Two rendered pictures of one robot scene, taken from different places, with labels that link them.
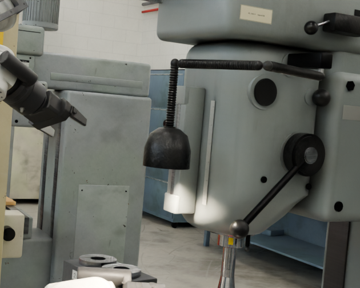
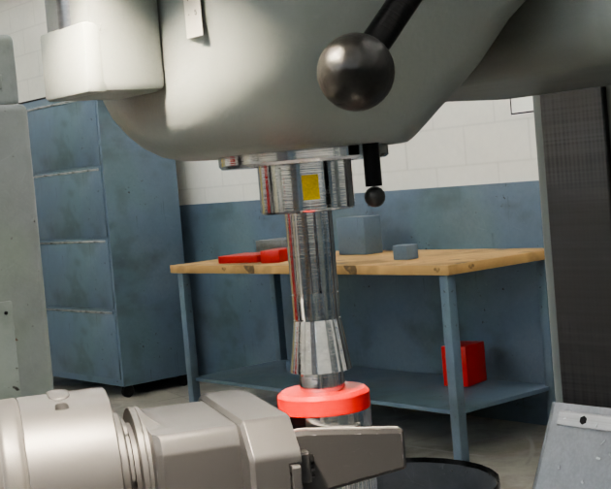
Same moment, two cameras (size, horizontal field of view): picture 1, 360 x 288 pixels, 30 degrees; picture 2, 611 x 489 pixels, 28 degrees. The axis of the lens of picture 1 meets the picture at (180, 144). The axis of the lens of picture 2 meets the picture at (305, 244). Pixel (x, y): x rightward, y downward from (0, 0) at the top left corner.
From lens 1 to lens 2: 61 cm
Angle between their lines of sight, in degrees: 9
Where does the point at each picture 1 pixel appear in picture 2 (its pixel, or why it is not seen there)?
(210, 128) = not seen: outside the picture
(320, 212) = (599, 27)
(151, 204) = (76, 362)
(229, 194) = not seen: outside the picture
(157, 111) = (54, 179)
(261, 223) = (412, 87)
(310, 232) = (388, 350)
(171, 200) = (68, 47)
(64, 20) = not seen: outside the picture
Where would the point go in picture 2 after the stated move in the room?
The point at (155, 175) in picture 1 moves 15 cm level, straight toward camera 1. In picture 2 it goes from (74, 303) to (74, 305)
